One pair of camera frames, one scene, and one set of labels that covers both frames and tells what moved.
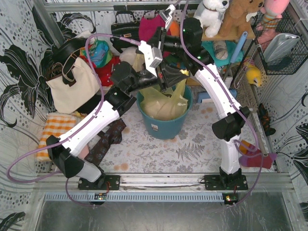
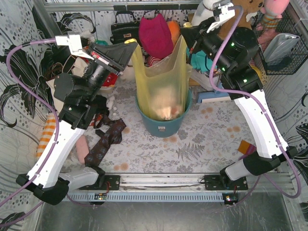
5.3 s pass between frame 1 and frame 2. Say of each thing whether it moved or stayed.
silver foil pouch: stayed
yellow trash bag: stayed
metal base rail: stayed
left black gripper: moved
